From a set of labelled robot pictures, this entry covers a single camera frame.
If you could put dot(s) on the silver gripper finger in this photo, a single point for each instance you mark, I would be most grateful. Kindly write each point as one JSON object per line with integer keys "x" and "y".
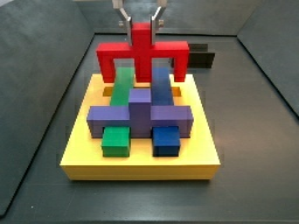
{"x": 126, "y": 20}
{"x": 157, "y": 22}

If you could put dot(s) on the red trident-shaped block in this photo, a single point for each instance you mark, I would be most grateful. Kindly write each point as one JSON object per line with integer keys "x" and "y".
{"x": 142, "y": 51}

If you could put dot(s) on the yellow board base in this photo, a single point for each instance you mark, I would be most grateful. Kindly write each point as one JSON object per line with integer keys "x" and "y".
{"x": 85, "y": 163}

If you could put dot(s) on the purple cross-shaped block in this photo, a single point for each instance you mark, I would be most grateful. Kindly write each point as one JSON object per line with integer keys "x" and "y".
{"x": 141, "y": 116}

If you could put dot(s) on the green rectangular bar block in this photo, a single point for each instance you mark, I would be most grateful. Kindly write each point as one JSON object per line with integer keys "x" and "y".
{"x": 117, "y": 141}

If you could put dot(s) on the blue rectangular bar block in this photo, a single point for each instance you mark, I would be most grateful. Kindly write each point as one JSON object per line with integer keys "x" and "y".
{"x": 166, "y": 135}

